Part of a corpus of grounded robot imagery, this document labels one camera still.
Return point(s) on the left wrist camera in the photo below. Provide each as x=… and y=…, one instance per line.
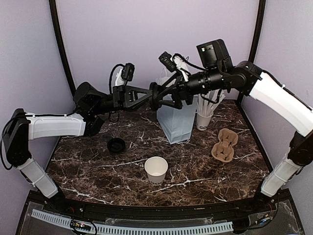
x=125, y=75

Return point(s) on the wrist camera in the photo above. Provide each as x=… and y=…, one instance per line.
x=175, y=64
x=125, y=75

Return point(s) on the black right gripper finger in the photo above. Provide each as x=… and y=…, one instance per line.
x=174, y=102
x=167, y=83

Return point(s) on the brown cardboard cup carrier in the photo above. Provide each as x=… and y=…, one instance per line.
x=223, y=150

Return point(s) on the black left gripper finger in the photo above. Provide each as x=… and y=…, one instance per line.
x=132, y=104
x=132, y=89

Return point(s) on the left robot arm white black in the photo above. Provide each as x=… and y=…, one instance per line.
x=84, y=120

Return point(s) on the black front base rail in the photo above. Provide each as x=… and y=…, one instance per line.
x=278, y=217

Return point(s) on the left black frame post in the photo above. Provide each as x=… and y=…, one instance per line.
x=61, y=45

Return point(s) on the white paper takeout bag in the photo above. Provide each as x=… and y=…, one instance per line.
x=177, y=124

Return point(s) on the grey slotted cable duct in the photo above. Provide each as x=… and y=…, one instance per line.
x=133, y=227

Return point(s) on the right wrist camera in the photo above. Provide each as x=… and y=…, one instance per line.
x=175, y=64

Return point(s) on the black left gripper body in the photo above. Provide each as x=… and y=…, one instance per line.
x=119, y=96

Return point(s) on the black plastic cup lid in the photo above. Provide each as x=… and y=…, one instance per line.
x=116, y=145

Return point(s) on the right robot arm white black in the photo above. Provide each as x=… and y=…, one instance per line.
x=218, y=73

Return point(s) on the white wrapped straws bundle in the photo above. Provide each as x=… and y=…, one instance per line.
x=208, y=102

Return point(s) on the white paper coffee cup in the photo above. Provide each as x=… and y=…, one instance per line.
x=156, y=168

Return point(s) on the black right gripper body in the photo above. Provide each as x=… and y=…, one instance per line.
x=187, y=94

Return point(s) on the white paper straw holder cup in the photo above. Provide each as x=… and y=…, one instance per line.
x=202, y=121

